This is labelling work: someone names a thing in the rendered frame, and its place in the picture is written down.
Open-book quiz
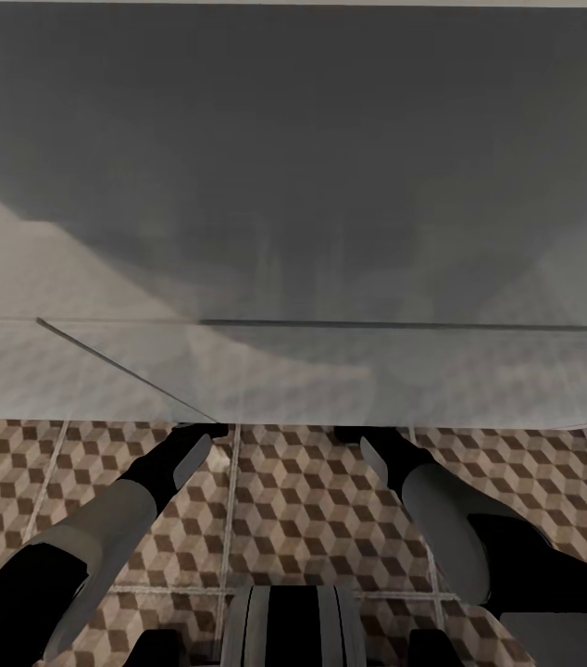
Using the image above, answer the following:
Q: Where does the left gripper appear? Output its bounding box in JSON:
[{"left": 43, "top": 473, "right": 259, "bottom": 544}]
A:
[{"left": 207, "top": 423, "right": 230, "bottom": 438}]

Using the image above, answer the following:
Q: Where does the robot trunk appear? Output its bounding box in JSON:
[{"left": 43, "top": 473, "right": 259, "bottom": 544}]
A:
[{"left": 220, "top": 585, "right": 367, "bottom": 667}]

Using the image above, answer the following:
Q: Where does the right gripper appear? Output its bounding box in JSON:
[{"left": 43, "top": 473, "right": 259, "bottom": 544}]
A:
[{"left": 334, "top": 425, "right": 363, "bottom": 443}]

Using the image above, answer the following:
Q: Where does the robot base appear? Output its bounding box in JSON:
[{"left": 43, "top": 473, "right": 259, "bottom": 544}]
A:
[{"left": 124, "top": 629, "right": 463, "bottom": 667}]

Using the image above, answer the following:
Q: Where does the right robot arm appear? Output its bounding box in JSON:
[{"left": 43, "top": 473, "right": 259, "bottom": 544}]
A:
[{"left": 334, "top": 425, "right": 587, "bottom": 667}]

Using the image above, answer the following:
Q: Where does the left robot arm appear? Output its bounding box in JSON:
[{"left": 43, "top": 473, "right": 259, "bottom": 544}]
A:
[{"left": 0, "top": 422, "right": 230, "bottom": 667}]

